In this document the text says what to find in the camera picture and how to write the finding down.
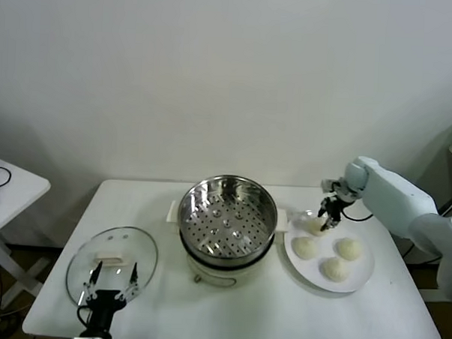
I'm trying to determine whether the white steamed baozi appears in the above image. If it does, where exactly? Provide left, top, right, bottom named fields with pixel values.
left=301, top=215, right=328, bottom=237
left=289, top=235, right=319, bottom=261
left=319, top=256, right=351, bottom=284
left=334, top=236, right=365, bottom=262

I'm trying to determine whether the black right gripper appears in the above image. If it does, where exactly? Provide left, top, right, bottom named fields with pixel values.
left=316, top=193, right=346, bottom=235

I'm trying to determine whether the white table leg frame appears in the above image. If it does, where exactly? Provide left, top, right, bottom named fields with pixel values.
left=417, top=285, right=442, bottom=305

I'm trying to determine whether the cream electric cooker base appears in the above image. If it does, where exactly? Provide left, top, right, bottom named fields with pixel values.
left=163, top=199, right=291, bottom=293

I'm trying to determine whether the round glass pot lid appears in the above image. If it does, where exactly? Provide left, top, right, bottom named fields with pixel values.
left=63, top=223, right=160, bottom=313

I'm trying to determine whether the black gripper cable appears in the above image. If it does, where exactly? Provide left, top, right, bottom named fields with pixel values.
left=75, top=304, right=94, bottom=326
left=340, top=210, right=373, bottom=224

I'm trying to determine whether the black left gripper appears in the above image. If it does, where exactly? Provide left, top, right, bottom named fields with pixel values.
left=79, top=259, right=142, bottom=338

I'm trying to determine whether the white side table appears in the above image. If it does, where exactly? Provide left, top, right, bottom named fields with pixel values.
left=0, top=154, right=53, bottom=313

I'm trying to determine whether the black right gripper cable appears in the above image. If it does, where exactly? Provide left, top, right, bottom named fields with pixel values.
left=340, top=210, right=373, bottom=224

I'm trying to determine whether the white round plate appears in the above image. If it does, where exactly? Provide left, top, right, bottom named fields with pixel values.
left=281, top=208, right=378, bottom=296

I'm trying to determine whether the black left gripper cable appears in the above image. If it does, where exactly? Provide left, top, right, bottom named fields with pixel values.
left=75, top=304, right=94, bottom=326

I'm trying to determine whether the perforated steel steamer basket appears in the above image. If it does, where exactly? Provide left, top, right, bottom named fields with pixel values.
left=175, top=171, right=280, bottom=271

